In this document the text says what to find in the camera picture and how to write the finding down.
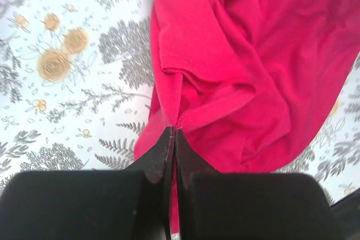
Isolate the floral table mat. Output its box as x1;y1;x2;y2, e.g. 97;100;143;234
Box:
1;0;359;203

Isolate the pink t shirt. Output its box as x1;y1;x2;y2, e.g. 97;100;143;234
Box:
134;0;359;236

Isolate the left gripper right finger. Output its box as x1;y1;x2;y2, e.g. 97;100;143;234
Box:
175;130;338;239

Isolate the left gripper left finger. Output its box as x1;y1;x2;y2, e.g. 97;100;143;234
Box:
1;127;172;239

